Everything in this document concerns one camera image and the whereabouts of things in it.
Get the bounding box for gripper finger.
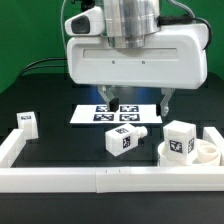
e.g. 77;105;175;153
98;85;119;112
156;88;174;116

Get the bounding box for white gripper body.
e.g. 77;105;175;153
67;24;208;89

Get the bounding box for white round stool seat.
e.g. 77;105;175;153
158;139;221;167

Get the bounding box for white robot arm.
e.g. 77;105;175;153
65;0;212;116

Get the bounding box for white marker sheet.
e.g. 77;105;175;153
70;104;162;124

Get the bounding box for white U-shaped fence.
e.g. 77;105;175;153
0;129;224;193

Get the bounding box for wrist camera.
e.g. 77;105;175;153
65;6;105;36

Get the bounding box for black cables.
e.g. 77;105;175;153
19;57;69;78

